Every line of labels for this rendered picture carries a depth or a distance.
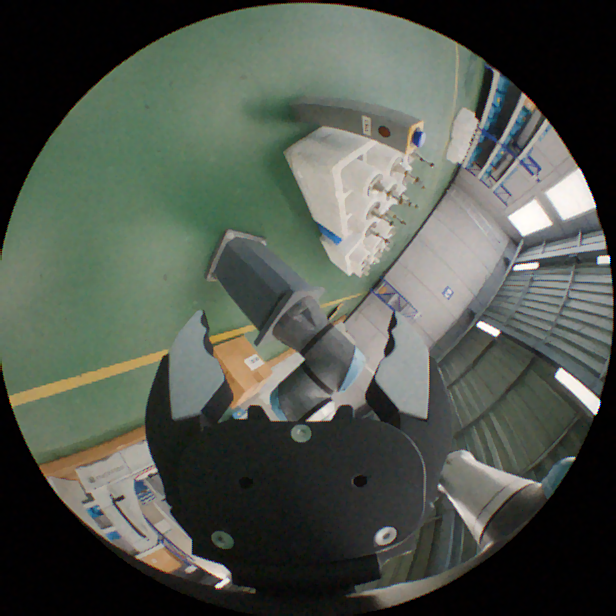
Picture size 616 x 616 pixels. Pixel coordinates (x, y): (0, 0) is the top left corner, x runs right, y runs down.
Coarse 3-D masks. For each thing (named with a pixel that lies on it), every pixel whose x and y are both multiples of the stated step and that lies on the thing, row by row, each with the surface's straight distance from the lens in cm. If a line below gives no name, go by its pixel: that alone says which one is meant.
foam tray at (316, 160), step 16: (320, 128) 65; (304, 144) 57; (320, 144) 55; (336, 144) 54; (352, 144) 54; (368, 144) 55; (288, 160) 58; (304, 160) 52; (320, 160) 48; (336, 160) 48; (352, 160) 51; (304, 176) 58; (320, 176) 52; (336, 176) 48; (304, 192) 67; (320, 192) 58; (336, 192) 52; (320, 208) 68; (336, 208) 59; (336, 224) 69
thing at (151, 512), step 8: (152, 504) 593; (144, 512) 601; (152, 512) 596; (152, 520) 602; (160, 520) 598; (168, 520) 610; (176, 528) 609; (168, 536) 611; (176, 536) 608; (184, 536) 608; (176, 544) 618; (184, 544) 616; (192, 560) 638; (200, 560) 637; (208, 568) 651; (216, 568) 652; (224, 568) 655; (224, 576) 670
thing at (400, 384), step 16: (400, 320) 12; (400, 336) 10; (416, 336) 11; (384, 352) 11; (400, 352) 9; (416, 352) 10; (384, 368) 8; (400, 368) 9; (416, 368) 9; (384, 384) 8; (400, 384) 8; (416, 384) 8; (368, 400) 9; (384, 400) 8; (400, 400) 8; (416, 400) 8; (384, 416) 8; (416, 416) 8
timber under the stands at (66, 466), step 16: (336, 320) 460; (288, 352) 255; (128, 432) 162; (144, 432) 160; (96, 448) 168; (112, 448) 164; (48, 464) 194; (64, 464) 184; (80, 464) 178; (80, 480) 252
